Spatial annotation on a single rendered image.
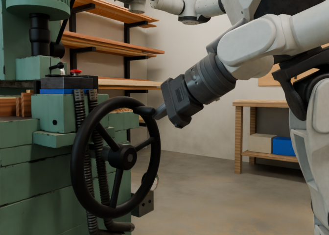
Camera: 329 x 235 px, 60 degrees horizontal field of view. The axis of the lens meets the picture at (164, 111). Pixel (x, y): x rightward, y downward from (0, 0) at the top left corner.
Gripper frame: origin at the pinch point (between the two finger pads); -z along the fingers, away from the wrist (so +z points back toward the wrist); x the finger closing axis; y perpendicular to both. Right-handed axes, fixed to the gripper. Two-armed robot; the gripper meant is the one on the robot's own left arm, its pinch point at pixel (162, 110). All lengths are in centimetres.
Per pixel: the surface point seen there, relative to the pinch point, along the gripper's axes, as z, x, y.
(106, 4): -135, 251, -116
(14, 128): -23.6, 2.5, 24.3
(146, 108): -1.7, 0.6, 3.8
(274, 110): -64, 111, -308
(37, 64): -26.1, 25.5, 17.8
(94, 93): -10.3, 7.8, 11.5
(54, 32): -37, 54, 6
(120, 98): -4.3, 3.6, 8.7
